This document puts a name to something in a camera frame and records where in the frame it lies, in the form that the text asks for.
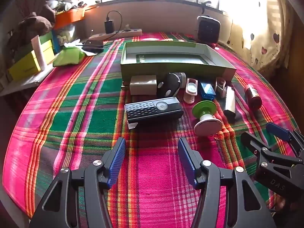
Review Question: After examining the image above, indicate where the clear jar with white lid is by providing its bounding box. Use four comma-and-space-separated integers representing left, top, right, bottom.
177, 72, 188, 89

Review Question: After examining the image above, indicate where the white power strip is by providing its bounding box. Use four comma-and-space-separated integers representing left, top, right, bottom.
89, 28, 142, 40

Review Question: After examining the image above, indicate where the black smartphone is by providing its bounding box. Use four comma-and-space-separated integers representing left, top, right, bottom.
82, 40, 104, 52

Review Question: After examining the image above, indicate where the green blue box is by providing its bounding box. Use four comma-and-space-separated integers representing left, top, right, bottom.
39, 31, 61, 54

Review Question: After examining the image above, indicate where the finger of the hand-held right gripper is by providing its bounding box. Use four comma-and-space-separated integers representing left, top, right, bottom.
241, 131, 304, 171
265, 122, 304, 158

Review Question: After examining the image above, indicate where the blue translucent usb device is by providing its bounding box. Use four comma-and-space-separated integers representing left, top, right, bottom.
199, 81, 216, 100

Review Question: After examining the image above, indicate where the red bottle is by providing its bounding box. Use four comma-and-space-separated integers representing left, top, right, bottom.
244, 84, 262, 110

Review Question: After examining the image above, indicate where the cream heart print curtain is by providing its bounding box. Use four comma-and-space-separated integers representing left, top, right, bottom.
226, 0, 292, 73

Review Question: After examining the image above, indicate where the white charger adapter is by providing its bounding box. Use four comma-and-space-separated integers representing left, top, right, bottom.
129, 75, 158, 96

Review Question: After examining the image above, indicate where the yellow cardboard box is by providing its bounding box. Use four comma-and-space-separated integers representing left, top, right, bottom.
7, 40, 56, 81

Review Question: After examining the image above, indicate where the grey portable heater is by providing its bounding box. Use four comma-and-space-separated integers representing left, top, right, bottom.
197, 15, 221, 44

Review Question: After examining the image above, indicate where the black round device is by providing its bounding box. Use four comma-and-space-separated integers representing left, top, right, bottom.
157, 72, 181, 98

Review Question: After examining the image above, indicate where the orange tray with clutter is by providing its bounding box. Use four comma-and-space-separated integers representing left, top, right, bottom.
46, 0, 89, 12

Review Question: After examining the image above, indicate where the green white suction spool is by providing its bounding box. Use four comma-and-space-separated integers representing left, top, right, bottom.
192, 100, 223, 136

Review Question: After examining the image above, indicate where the green cardboard box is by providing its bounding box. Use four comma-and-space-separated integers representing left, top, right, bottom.
120, 41, 237, 82

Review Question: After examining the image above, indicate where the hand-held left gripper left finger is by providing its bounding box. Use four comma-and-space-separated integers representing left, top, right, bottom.
29, 137, 127, 228

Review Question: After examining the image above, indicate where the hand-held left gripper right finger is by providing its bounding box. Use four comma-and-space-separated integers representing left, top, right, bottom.
178, 137, 277, 228

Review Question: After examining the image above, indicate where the silver lighter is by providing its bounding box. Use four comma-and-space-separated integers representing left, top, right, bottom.
223, 86, 237, 120

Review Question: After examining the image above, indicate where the black rectangular speaker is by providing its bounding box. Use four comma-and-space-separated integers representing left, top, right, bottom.
125, 97, 184, 130

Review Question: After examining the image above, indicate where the black strap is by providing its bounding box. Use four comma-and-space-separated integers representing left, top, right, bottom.
201, 2, 212, 15

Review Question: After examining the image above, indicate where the clear plastic container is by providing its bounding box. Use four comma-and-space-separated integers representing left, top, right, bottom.
57, 25, 76, 44

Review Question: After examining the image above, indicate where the black charger block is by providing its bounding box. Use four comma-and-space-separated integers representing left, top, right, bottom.
104, 20, 115, 34

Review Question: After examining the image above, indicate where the green tissue pack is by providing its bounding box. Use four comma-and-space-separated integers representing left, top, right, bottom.
53, 43, 86, 67

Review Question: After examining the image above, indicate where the pink green plaid blanket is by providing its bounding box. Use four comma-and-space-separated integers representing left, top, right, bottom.
2, 31, 298, 228

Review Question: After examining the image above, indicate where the brown plush toy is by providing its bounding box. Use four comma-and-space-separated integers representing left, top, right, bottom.
9, 5, 56, 49

